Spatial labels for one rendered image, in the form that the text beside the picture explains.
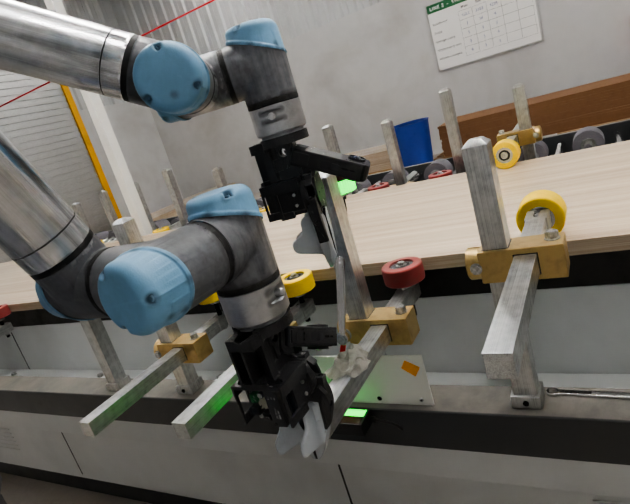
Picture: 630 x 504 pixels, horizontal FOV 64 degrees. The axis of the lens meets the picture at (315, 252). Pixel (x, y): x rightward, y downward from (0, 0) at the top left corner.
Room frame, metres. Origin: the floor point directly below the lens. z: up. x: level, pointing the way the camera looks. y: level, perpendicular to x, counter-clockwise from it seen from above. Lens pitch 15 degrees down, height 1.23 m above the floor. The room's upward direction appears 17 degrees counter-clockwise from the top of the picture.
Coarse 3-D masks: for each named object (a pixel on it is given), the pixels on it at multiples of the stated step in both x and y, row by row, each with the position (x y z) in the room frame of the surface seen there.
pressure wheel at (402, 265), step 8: (392, 264) 0.94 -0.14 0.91; (400, 264) 0.92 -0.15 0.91; (408, 264) 0.92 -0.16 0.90; (416, 264) 0.90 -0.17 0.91; (384, 272) 0.91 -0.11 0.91; (392, 272) 0.89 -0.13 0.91; (400, 272) 0.89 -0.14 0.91; (408, 272) 0.88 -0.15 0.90; (416, 272) 0.89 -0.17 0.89; (424, 272) 0.91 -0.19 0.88; (384, 280) 0.92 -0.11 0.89; (392, 280) 0.90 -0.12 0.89; (400, 280) 0.89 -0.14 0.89; (408, 280) 0.88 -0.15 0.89; (416, 280) 0.89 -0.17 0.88; (392, 288) 0.90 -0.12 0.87; (416, 312) 0.92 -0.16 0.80
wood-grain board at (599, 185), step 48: (624, 144) 1.33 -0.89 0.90; (384, 192) 1.68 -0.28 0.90; (432, 192) 1.47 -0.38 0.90; (528, 192) 1.16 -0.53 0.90; (576, 192) 1.05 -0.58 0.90; (624, 192) 0.96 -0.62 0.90; (144, 240) 2.26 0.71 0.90; (288, 240) 1.42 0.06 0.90; (384, 240) 1.13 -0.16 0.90; (432, 240) 1.03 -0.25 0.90; (576, 240) 0.80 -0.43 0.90; (624, 240) 0.76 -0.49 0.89; (0, 288) 2.17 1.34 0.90
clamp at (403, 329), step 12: (372, 312) 0.83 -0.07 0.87; (384, 312) 0.81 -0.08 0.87; (408, 312) 0.78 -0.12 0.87; (348, 324) 0.82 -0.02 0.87; (360, 324) 0.81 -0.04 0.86; (372, 324) 0.80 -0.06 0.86; (384, 324) 0.79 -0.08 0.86; (396, 324) 0.77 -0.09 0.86; (408, 324) 0.77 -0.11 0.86; (360, 336) 0.81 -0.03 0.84; (396, 336) 0.78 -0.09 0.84; (408, 336) 0.77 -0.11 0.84
